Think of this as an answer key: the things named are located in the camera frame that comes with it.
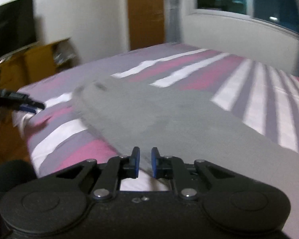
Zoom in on brown wooden door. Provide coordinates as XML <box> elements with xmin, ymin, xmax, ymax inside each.
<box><xmin>127</xmin><ymin>0</ymin><xmax>165</xmax><ymax>50</ymax></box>

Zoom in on wooden tv cabinet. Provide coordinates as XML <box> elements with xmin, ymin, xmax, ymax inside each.
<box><xmin>0</xmin><ymin>38</ymin><xmax>76</xmax><ymax>165</ymax></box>

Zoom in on pink striped bed sheet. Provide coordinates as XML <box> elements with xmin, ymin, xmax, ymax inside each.
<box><xmin>13</xmin><ymin>44</ymin><xmax>299</xmax><ymax>190</ymax></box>

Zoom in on black television screen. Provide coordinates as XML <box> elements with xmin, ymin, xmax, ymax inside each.
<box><xmin>0</xmin><ymin>0</ymin><xmax>37</xmax><ymax>58</ymax></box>

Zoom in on grey sweat pants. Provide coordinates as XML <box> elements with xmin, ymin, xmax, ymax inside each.
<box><xmin>72</xmin><ymin>76</ymin><xmax>299</xmax><ymax>237</ymax></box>

